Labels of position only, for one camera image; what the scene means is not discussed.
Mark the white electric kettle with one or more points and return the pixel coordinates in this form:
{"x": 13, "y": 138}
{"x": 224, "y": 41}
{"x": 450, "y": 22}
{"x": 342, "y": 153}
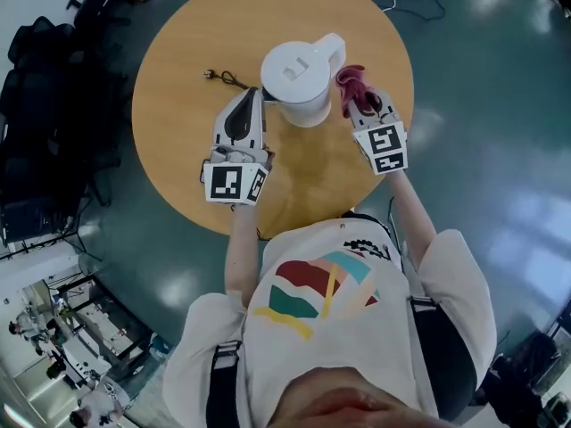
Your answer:
{"x": 300, "y": 75}

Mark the person's face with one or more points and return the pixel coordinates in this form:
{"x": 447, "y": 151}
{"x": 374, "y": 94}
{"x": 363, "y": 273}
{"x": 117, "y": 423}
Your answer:
{"x": 352, "y": 404}

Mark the pink cloth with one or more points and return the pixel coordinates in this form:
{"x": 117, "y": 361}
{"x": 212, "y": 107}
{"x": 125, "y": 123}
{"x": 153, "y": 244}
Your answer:
{"x": 355, "y": 88}

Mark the person's right forearm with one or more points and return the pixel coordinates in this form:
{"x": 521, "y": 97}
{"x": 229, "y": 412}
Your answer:
{"x": 412, "y": 212}

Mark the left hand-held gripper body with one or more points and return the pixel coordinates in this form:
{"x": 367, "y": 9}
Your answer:
{"x": 228, "y": 177}

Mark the black swivel chair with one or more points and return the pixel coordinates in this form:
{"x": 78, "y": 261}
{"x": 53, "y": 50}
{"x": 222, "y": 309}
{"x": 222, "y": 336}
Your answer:
{"x": 91, "y": 2}

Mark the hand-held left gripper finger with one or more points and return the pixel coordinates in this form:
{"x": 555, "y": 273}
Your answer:
{"x": 259, "y": 118}
{"x": 228, "y": 107}

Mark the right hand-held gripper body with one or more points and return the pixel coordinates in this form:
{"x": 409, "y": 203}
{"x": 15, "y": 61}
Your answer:
{"x": 384, "y": 146}

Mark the row of black office chairs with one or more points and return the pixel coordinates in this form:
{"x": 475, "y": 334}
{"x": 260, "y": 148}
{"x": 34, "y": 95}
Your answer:
{"x": 49, "y": 127}

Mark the person's left forearm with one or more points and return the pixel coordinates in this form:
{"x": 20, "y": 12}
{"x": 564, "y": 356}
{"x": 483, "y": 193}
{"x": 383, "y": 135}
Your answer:
{"x": 241, "y": 248}

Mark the black equipment pile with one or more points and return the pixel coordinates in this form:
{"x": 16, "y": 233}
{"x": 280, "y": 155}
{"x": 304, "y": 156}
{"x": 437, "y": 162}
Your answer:
{"x": 526, "y": 381}

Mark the person's white printed T-shirt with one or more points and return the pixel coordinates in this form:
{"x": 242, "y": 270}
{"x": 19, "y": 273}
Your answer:
{"x": 339, "y": 328}

